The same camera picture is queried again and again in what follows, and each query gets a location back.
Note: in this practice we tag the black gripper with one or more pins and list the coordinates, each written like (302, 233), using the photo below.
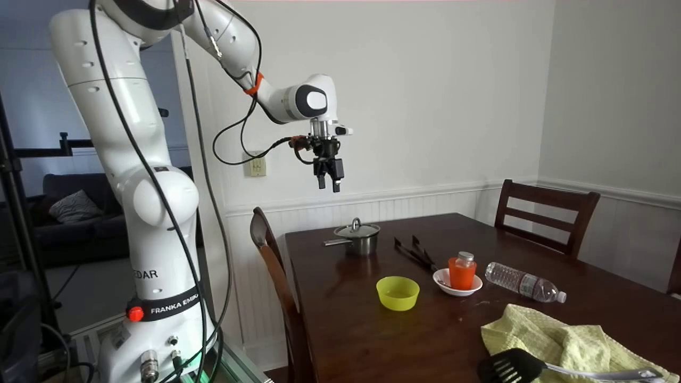
(326, 152)

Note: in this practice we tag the robot base platform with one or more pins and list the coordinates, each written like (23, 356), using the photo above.
(237, 367)

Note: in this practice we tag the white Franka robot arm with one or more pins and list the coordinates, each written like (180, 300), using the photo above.
(150, 198)

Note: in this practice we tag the small steel pot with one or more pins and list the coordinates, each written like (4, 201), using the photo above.
(363, 246)

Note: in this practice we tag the dark wooden slat-back chair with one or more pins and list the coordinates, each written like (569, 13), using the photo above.
(545, 197)
(274, 267)

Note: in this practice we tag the yellow-green plastic bowl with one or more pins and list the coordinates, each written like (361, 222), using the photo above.
(397, 294)

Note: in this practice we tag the small white saucer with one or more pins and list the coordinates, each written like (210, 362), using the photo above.
(442, 281)

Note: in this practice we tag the small orange bottle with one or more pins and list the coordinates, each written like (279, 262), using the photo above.
(463, 274)

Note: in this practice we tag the clear plastic water bottle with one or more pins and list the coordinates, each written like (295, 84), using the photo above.
(522, 281)

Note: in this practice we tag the grey pillow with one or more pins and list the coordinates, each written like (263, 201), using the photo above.
(73, 208)

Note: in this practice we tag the dark sofa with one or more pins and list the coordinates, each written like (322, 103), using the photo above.
(72, 236)

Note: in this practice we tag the black boom bar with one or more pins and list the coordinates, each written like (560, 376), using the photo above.
(50, 149)

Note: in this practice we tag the yellow-green cloth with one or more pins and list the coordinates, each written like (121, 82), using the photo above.
(568, 341)

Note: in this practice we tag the black tripod stand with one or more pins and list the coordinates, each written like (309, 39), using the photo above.
(16, 205)

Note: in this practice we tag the beige wall switch plate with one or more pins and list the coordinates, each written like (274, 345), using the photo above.
(256, 166)

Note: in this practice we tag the black external camera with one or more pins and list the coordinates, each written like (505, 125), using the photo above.
(165, 111)

